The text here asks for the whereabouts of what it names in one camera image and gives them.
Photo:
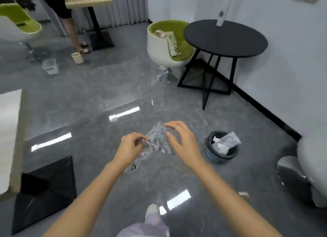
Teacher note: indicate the person's left fingers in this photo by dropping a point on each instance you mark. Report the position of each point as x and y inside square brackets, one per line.
[141, 139]

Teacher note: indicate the white table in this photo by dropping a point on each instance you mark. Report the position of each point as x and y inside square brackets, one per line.
[10, 139]

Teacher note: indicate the person's left hand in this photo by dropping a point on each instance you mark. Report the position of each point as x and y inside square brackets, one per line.
[126, 150]

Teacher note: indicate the person's leg with shoe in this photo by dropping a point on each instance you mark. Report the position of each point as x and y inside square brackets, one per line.
[150, 224]

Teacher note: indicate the paper scrap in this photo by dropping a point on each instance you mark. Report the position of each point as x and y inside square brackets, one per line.
[244, 194]

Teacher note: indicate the person's left forearm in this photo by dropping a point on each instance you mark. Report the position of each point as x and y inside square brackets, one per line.
[86, 201]

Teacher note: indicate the person's right thumb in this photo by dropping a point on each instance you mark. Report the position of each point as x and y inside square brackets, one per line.
[170, 137]

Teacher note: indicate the blue and black waste basket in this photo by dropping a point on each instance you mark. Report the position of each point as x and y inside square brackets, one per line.
[217, 155]

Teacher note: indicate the crumpled clear plastic wrapper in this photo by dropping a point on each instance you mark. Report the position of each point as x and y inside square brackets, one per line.
[227, 142]

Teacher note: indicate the white chair with chrome base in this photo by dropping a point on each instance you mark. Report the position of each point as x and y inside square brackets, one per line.
[309, 165]

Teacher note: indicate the white pole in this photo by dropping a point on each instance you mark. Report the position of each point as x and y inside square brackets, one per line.
[224, 6]

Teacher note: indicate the light wood table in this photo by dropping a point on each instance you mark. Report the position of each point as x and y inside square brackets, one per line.
[94, 0]

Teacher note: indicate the round black table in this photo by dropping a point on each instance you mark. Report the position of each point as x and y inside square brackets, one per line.
[224, 38]

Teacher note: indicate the person's right hand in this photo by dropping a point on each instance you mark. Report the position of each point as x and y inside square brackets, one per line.
[185, 146]

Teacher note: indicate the clear printed plastic bag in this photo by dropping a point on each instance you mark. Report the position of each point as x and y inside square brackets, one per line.
[159, 139]

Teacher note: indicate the green and white swivel chair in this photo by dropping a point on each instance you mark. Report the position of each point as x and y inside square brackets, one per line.
[21, 24]
[159, 50]

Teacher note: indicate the patterned bag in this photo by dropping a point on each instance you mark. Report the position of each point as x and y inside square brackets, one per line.
[172, 41]

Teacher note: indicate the grey curtain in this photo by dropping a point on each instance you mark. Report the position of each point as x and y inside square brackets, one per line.
[125, 5]

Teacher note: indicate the person's right forearm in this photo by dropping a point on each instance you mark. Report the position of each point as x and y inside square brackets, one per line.
[230, 203]

